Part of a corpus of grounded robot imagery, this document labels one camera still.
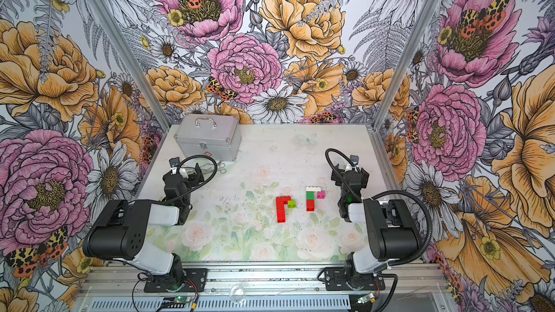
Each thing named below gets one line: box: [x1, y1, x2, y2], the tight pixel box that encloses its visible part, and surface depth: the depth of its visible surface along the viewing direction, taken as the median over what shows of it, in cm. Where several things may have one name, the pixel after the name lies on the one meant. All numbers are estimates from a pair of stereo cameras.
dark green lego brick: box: [305, 190, 315, 201], surface depth 96 cm
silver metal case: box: [173, 113, 242, 162], surface depth 101 cm
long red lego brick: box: [275, 196, 292, 205], surface depth 93 cm
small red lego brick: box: [276, 200, 288, 215], surface depth 91 cm
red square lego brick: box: [276, 212, 286, 224], surface depth 89 cm
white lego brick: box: [305, 186, 322, 193], surface depth 98 cm
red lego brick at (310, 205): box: [305, 199, 316, 212], surface depth 92 cm
